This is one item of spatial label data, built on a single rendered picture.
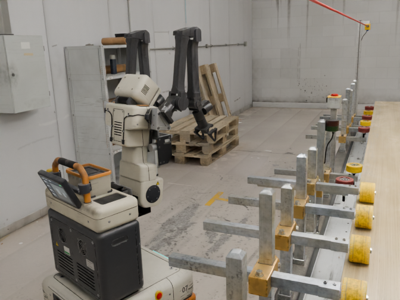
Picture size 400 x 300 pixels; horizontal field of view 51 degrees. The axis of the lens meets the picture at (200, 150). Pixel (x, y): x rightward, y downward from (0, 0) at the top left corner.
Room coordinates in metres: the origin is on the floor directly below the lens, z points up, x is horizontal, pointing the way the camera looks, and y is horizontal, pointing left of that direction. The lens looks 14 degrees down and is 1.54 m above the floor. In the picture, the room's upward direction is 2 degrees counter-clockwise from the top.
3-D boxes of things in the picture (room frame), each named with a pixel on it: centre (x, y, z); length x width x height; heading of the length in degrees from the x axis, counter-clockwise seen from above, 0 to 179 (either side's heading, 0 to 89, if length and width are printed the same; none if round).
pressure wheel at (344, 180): (1.84, -0.67, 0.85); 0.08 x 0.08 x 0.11
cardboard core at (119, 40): (4.61, 0.86, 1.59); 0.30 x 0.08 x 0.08; 66
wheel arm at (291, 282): (0.98, -0.13, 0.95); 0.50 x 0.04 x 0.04; 66
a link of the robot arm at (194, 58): (2.32, 0.02, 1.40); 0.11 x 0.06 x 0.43; 45
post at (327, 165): (2.15, -0.68, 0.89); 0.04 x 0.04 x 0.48; 66
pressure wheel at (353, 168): (2.05, -0.79, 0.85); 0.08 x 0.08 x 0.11
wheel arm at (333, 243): (1.21, -0.24, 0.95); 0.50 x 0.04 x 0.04; 66
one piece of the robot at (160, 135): (2.35, 0.29, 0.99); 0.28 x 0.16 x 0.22; 45
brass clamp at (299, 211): (1.44, -0.36, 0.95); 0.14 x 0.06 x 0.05; 156
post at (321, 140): (1.92, -0.58, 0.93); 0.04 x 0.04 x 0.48; 66
